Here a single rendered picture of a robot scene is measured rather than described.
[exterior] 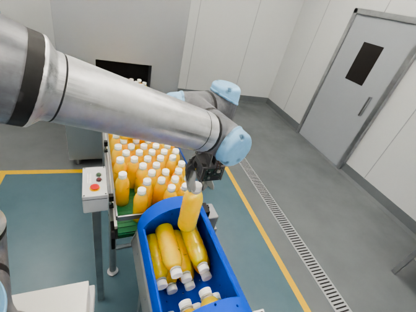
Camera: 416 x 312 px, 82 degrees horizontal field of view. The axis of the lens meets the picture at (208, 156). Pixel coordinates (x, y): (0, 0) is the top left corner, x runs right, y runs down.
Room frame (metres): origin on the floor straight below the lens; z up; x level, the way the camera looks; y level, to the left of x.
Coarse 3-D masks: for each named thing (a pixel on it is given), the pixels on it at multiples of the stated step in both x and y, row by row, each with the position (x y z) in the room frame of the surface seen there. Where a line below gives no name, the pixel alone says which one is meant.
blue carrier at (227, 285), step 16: (160, 208) 0.62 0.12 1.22; (176, 208) 0.63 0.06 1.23; (144, 224) 0.58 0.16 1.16; (176, 224) 0.69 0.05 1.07; (208, 224) 0.62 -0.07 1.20; (144, 240) 0.53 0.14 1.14; (208, 240) 0.66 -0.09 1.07; (144, 256) 0.48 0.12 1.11; (224, 256) 0.51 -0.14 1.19; (224, 272) 0.53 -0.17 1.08; (224, 288) 0.49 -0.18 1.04; (240, 288) 0.42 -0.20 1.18; (160, 304) 0.34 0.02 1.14; (176, 304) 0.43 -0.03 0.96; (192, 304) 0.45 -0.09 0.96; (208, 304) 0.33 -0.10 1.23; (224, 304) 0.34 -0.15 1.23; (240, 304) 0.36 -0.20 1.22
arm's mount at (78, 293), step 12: (48, 288) 0.26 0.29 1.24; (60, 288) 0.27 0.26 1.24; (72, 288) 0.28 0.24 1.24; (84, 288) 0.28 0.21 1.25; (12, 300) 0.22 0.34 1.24; (24, 300) 0.23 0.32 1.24; (36, 300) 0.23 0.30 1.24; (48, 300) 0.24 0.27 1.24; (60, 300) 0.25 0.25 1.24; (72, 300) 0.25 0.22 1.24; (84, 300) 0.26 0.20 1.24
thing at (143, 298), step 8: (136, 232) 0.71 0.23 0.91; (136, 240) 0.69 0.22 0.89; (136, 248) 0.66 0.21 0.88; (136, 256) 0.63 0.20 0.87; (136, 264) 0.60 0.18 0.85; (136, 272) 0.57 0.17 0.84; (144, 280) 0.52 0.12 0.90; (144, 288) 0.49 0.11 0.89; (144, 296) 0.47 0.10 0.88; (144, 304) 0.45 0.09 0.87
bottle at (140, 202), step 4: (136, 196) 0.79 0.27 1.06; (140, 196) 0.79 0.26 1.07; (144, 196) 0.80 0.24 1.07; (136, 200) 0.78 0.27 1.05; (140, 200) 0.78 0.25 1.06; (144, 200) 0.79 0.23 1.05; (148, 200) 0.82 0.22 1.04; (136, 204) 0.78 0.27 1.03; (140, 204) 0.78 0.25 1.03; (144, 204) 0.79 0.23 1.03; (136, 208) 0.78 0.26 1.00; (140, 208) 0.78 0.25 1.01; (144, 208) 0.79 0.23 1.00; (132, 212) 0.79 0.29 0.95; (136, 212) 0.78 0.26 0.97; (140, 212) 0.78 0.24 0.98; (136, 220) 0.78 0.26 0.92
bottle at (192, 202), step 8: (192, 192) 0.59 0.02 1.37; (200, 192) 0.60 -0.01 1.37; (184, 200) 0.58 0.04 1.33; (192, 200) 0.57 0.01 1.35; (200, 200) 0.58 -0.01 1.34; (184, 208) 0.57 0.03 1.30; (192, 208) 0.57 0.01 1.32; (200, 208) 0.59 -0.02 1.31; (184, 216) 0.57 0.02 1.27; (192, 216) 0.57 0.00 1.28; (184, 224) 0.57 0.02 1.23; (192, 224) 0.57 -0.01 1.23
